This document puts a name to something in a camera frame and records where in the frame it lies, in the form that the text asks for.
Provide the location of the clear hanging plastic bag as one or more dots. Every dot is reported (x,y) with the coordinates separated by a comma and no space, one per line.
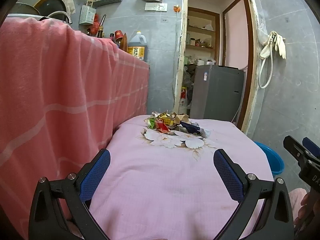
(262,31)

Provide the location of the chrome faucet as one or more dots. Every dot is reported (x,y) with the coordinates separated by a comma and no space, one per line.
(58,12)

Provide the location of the black wok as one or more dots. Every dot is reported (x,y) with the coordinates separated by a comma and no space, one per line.
(52,7)

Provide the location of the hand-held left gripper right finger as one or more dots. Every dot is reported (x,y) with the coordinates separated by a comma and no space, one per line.
(228,175)

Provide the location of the wooden door frame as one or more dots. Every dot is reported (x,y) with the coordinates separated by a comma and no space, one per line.
(184,30)

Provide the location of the red and white plastic bag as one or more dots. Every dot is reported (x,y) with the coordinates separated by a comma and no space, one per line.
(183,100)

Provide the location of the red mesh bag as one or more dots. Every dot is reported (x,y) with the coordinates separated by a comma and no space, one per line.
(95,25)

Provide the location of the white perforated utensil holder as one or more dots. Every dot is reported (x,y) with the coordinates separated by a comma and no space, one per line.
(87,15)

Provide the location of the white wall socket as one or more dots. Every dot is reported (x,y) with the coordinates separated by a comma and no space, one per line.
(162,7)

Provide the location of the cream rubber glove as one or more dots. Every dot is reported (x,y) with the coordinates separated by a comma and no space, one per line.
(266,48)
(280,45)

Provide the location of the white paper roll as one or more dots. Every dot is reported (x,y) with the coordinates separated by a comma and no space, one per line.
(201,62)

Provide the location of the pink fuzzy pants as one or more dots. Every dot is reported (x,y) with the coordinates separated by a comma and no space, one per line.
(296,197)

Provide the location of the blue plastic bucket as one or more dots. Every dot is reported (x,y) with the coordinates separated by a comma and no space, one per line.
(272,160)

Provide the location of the orange wall hook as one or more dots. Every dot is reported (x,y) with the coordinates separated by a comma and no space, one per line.
(177,9)

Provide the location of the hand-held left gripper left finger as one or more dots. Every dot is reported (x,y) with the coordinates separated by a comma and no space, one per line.
(96,172)

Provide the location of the white wall switch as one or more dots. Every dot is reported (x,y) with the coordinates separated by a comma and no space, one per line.
(150,6)

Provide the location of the red-capped dark bottle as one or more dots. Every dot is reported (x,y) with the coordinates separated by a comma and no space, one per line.
(111,37)

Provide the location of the wooden shelf unit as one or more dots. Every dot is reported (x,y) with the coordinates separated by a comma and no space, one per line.
(200,47)

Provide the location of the person's right hand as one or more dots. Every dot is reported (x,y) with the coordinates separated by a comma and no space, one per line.
(301,212)

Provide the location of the tall dark sauce bottle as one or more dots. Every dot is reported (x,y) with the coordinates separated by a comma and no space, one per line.
(100,32)

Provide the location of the coral plaid cloth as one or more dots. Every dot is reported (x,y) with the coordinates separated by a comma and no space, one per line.
(50,92)

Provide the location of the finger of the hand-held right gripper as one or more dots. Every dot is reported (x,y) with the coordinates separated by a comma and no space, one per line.
(295,150)
(312,148)

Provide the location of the pink floral blanket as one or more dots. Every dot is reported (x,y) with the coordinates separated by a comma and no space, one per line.
(162,185)

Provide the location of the beige hanging towel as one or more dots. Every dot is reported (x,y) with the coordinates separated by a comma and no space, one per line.
(68,1)

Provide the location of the large dark oil jug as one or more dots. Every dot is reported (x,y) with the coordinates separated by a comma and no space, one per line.
(137,47)

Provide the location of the red cup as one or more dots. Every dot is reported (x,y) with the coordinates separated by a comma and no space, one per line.
(118,35)

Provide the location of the pile of wrappers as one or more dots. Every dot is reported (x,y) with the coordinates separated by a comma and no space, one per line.
(165,125)

